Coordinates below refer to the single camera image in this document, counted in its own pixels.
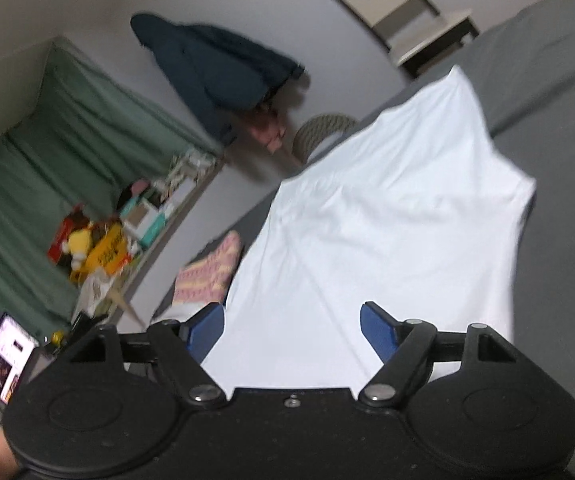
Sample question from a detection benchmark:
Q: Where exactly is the teal and white box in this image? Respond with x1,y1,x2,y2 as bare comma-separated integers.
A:
120,197,166,248

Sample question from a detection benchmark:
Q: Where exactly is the grey bumpy round stool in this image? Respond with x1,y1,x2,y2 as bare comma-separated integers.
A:
292,113,358,164

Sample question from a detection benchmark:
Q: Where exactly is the green curtain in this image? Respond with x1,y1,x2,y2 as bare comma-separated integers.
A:
0,40,221,337

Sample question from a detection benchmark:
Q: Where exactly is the cream and black wooden chair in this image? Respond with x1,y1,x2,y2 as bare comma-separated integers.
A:
335,0,479,79

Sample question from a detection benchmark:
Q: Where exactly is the beige canvas tote bag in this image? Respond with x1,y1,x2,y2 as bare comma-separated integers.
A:
72,266,146,328

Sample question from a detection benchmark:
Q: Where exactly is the red cardboard box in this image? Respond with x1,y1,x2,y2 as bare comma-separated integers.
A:
47,204,89,264

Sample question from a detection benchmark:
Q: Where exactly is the yellow plush toy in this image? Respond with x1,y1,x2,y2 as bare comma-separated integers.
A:
61,226,92,271

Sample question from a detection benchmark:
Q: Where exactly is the dark grey bed sheet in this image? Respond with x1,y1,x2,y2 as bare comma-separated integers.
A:
150,0,575,480

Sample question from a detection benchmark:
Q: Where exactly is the laptop with lit screen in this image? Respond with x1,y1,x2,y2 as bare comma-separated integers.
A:
0,311,44,436

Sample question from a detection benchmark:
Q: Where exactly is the white sweatshirt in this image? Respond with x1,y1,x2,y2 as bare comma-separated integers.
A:
203,67,536,391

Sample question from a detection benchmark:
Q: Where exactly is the pink striped folded sweater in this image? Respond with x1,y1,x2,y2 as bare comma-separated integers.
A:
173,231,243,307

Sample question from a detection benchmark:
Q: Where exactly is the pink hanging garment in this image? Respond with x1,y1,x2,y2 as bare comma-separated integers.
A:
243,105,286,154

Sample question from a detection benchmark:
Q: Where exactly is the yellow cardboard box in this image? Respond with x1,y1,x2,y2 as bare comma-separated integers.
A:
70,222,131,285

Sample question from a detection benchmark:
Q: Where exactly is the dark teal hanging jacket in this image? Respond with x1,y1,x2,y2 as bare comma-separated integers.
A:
130,13,305,146

